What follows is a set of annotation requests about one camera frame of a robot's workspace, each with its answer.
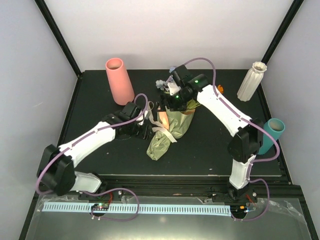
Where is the cream printed ribbon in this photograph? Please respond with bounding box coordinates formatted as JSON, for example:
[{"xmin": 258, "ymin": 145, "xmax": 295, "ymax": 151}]
[{"xmin": 147, "ymin": 101, "xmax": 177, "ymax": 143}]

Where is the green and orange wrapping paper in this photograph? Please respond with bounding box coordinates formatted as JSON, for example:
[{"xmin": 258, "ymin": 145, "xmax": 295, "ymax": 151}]
[{"xmin": 146, "ymin": 100, "xmax": 200, "ymax": 161}]

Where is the blue artificial flower bunch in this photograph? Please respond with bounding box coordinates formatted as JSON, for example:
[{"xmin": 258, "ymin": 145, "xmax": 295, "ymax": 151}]
[{"xmin": 155, "ymin": 75, "xmax": 176, "ymax": 94}]

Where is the orange artificial flower bunch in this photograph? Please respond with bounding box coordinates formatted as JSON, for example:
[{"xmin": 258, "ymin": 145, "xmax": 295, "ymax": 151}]
[{"xmin": 217, "ymin": 84, "xmax": 224, "ymax": 94}]

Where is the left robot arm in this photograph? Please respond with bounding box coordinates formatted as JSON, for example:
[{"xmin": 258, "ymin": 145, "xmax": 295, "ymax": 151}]
[{"xmin": 37, "ymin": 102, "xmax": 152, "ymax": 200}]

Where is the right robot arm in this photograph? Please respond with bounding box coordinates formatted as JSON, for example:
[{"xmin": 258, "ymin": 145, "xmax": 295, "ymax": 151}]
[{"xmin": 158, "ymin": 65, "xmax": 263, "ymax": 202}]

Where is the pink ceramic vase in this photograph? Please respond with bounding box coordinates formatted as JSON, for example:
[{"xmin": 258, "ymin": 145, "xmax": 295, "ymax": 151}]
[{"xmin": 105, "ymin": 58, "xmax": 135, "ymax": 106}]

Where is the white ribbed vase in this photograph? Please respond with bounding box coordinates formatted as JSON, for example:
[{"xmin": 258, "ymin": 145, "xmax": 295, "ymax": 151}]
[{"xmin": 237, "ymin": 62, "xmax": 267, "ymax": 102}]

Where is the teal cylindrical vase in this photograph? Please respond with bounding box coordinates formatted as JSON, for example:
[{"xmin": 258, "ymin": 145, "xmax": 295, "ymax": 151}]
[{"xmin": 258, "ymin": 118, "xmax": 286, "ymax": 155}]

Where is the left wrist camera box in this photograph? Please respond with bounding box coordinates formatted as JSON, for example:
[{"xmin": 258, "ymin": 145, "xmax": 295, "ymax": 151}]
[{"xmin": 136, "ymin": 110, "xmax": 150, "ymax": 126}]

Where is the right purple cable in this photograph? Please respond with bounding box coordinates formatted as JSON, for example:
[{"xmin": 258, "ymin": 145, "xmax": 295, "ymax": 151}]
[{"xmin": 183, "ymin": 57, "xmax": 281, "ymax": 222}]

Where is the white slotted cable duct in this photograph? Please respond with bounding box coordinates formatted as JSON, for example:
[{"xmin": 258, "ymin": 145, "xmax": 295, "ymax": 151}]
[{"xmin": 42, "ymin": 202, "xmax": 232, "ymax": 217}]

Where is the right black frame post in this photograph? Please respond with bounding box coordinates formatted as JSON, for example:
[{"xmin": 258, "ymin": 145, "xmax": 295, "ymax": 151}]
[{"xmin": 261, "ymin": 0, "xmax": 304, "ymax": 65}]

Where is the black frame post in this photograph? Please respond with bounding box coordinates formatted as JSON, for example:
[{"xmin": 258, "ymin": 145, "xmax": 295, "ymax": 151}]
[
  {"xmin": 34, "ymin": 0, "xmax": 82, "ymax": 77},
  {"xmin": 261, "ymin": 0, "xmax": 304, "ymax": 65}
]

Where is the left black frame post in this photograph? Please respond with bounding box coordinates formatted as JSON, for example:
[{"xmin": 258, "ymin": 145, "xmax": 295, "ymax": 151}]
[{"xmin": 34, "ymin": 0, "xmax": 82, "ymax": 77}]

